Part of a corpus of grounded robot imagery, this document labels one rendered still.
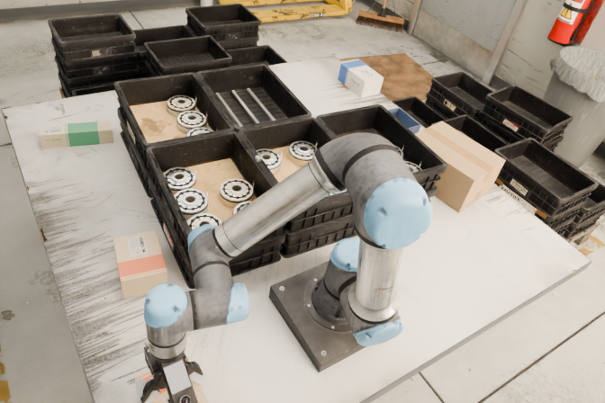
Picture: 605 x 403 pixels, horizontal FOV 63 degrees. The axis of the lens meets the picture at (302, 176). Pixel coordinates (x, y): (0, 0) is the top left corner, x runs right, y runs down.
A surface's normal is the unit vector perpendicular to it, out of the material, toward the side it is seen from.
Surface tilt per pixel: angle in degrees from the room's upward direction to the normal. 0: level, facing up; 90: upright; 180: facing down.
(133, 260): 0
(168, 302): 1
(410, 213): 88
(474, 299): 0
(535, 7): 90
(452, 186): 90
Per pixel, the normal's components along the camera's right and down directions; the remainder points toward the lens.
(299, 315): 0.15, -0.72
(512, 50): -0.84, 0.25
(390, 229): 0.29, 0.59
